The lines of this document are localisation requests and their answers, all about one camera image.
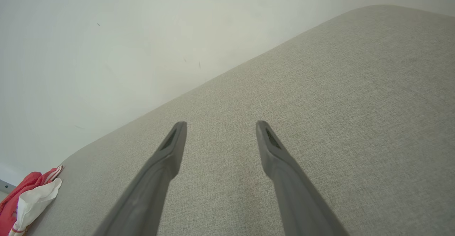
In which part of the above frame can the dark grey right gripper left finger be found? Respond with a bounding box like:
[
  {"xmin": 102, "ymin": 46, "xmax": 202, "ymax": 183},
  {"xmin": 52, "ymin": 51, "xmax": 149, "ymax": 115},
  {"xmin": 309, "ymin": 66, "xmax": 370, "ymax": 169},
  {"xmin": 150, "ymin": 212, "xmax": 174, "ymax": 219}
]
[{"xmin": 93, "ymin": 121, "xmax": 187, "ymax": 236}]

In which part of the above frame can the red basketball jersey white trim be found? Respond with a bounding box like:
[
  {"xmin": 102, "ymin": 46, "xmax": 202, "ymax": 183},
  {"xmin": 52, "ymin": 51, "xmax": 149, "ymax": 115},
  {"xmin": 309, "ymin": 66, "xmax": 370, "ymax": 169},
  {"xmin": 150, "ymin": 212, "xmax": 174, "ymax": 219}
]
[{"xmin": 0, "ymin": 165, "xmax": 64, "ymax": 236}]

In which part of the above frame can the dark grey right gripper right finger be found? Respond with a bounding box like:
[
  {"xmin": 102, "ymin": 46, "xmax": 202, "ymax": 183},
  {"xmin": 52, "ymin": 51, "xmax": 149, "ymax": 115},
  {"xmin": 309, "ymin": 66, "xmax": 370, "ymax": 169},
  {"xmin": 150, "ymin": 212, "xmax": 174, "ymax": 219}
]
[{"xmin": 256, "ymin": 120, "xmax": 350, "ymax": 236}]

